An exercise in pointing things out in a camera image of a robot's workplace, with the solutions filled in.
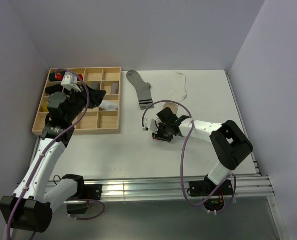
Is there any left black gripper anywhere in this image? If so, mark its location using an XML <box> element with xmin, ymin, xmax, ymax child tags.
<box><xmin>65</xmin><ymin>84</ymin><xmax>107</xmax><ymax>123</ymax></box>

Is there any white striped sock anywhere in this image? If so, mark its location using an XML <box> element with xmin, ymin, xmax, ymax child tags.
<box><xmin>99</xmin><ymin>100</ymin><xmax>119</xmax><ymax>111</ymax></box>

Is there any beige red reindeer sock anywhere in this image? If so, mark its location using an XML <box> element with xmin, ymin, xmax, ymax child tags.
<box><xmin>156</xmin><ymin>102</ymin><xmax>179</xmax><ymax>124</ymax></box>

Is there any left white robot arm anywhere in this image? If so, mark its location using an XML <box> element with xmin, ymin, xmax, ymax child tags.
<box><xmin>0</xmin><ymin>85</ymin><xmax>106</xmax><ymax>233</ymax></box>

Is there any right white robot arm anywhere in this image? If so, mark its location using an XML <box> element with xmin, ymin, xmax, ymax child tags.
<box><xmin>144</xmin><ymin>107</ymin><xmax>254</xmax><ymax>195</ymax></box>

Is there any light grey rolled sock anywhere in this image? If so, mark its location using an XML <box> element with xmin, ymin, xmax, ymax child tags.
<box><xmin>110</xmin><ymin>82</ymin><xmax>119</xmax><ymax>95</ymax></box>

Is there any wooden compartment tray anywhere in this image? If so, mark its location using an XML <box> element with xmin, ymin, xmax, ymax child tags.
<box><xmin>32</xmin><ymin>67</ymin><xmax>122</xmax><ymax>136</ymax></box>

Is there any red rolled sock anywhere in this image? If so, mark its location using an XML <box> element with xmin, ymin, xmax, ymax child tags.
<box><xmin>77</xmin><ymin>74</ymin><xmax>84</xmax><ymax>81</ymax></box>

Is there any plain white sock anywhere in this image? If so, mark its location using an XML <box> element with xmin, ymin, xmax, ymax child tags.
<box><xmin>167</xmin><ymin>71</ymin><xmax>187</xmax><ymax>103</ymax></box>

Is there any black rolled sock left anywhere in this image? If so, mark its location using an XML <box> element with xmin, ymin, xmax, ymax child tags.
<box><xmin>45</xmin><ymin>84</ymin><xmax>63</xmax><ymax>95</ymax></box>

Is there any grey striped sock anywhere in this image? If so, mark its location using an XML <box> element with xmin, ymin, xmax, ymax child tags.
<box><xmin>126</xmin><ymin>70</ymin><xmax>153</xmax><ymax>110</ymax></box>

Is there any dark green rolled sock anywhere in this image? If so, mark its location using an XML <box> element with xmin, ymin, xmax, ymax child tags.
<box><xmin>49</xmin><ymin>72</ymin><xmax>64</xmax><ymax>82</ymax></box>

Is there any yellow rolled sock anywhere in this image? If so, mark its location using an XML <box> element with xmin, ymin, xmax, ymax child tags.
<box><xmin>42</xmin><ymin>104</ymin><xmax>48</xmax><ymax>112</ymax></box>

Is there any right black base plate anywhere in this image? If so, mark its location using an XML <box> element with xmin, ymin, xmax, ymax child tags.
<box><xmin>188</xmin><ymin>180</ymin><xmax>234</xmax><ymax>197</ymax></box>

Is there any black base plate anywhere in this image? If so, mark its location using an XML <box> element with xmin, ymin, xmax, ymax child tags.
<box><xmin>83</xmin><ymin>184</ymin><xmax>103</xmax><ymax>201</ymax></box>
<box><xmin>188</xmin><ymin>180</ymin><xmax>234</xmax><ymax>197</ymax></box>

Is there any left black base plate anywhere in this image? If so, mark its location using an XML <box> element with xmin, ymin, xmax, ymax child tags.
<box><xmin>83</xmin><ymin>184</ymin><xmax>103</xmax><ymax>201</ymax></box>

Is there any aluminium mounting rail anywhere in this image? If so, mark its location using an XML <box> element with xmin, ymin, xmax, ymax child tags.
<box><xmin>85</xmin><ymin>175</ymin><xmax>275</xmax><ymax>202</ymax></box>

